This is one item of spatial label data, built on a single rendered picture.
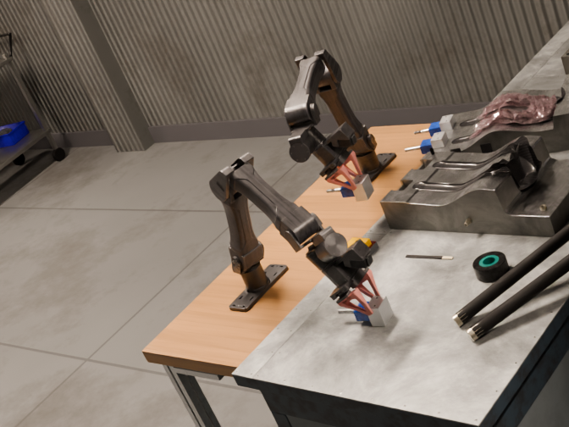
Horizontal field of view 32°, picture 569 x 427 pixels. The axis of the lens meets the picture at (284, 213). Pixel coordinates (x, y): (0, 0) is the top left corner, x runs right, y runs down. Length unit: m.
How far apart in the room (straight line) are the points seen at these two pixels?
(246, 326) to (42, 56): 4.85
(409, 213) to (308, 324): 0.42
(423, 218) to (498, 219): 0.23
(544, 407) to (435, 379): 0.26
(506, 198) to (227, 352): 0.79
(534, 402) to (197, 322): 0.96
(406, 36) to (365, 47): 0.27
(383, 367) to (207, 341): 0.57
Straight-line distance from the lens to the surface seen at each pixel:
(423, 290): 2.41
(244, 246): 2.57
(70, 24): 6.58
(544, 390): 2.23
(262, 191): 2.34
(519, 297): 2.19
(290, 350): 2.40
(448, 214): 2.57
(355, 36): 5.25
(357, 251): 2.24
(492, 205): 2.48
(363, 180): 2.67
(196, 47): 6.03
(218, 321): 2.66
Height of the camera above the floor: 2.07
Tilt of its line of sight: 25 degrees down
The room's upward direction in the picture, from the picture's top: 24 degrees counter-clockwise
